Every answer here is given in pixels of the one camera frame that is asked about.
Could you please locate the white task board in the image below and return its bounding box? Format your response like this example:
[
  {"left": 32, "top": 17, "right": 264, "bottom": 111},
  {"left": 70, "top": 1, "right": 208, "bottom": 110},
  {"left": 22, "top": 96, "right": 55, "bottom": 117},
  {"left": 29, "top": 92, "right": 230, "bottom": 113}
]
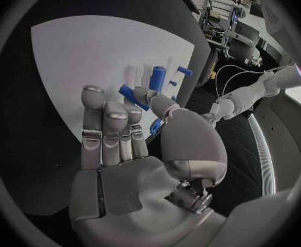
[{"left": 30, "top": 15, "right": 196, "bottom": 143}]

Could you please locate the blue long cylinder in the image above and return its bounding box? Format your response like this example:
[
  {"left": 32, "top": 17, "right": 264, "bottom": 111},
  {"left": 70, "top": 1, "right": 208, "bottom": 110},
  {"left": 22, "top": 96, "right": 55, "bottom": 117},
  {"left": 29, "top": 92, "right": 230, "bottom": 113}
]
[{"left": 148, "top": 66, "right": 166, "bottom": 93}]

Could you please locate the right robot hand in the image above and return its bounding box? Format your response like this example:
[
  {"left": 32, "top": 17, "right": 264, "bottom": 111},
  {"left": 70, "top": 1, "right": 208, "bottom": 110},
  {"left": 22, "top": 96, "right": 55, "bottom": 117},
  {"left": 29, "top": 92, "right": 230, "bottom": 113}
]
[{"left": 68, "top": 85, "right": 229, "bottom": 247}]

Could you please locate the blue gear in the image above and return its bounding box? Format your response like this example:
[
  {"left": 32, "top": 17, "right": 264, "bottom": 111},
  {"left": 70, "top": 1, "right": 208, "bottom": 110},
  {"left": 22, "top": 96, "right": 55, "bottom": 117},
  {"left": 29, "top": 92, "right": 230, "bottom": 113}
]
[{"left": 149, "top": 118, "right": 164, "bottom": 136}]

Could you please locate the white cable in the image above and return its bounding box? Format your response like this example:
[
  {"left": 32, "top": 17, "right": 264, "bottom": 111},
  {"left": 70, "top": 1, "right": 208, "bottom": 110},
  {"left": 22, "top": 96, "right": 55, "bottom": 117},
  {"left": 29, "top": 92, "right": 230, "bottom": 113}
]
[{"left": 215, "top": 64, "right": 270, "bottom": 98}]

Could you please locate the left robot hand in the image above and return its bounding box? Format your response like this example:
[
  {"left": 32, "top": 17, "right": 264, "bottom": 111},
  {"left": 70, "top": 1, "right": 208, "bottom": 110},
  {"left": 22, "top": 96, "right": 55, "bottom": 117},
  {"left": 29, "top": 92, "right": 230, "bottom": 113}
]
[{"left": 200, "top": 113, "right": 220, "bottom": 125}]

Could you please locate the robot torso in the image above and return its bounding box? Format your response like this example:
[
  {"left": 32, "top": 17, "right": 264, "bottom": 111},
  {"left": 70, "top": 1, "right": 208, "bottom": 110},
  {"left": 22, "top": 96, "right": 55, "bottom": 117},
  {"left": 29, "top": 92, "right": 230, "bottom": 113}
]
[{"left": 245, "top": 85, "right": 301, "bottom": 199}]

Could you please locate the blue short cylinder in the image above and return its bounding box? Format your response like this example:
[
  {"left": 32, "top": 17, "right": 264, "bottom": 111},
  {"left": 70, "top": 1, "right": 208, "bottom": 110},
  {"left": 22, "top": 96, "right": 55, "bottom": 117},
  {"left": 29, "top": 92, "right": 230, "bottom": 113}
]
[{"left": 118, "top": 84, "right": 152, "bottom": 111}]

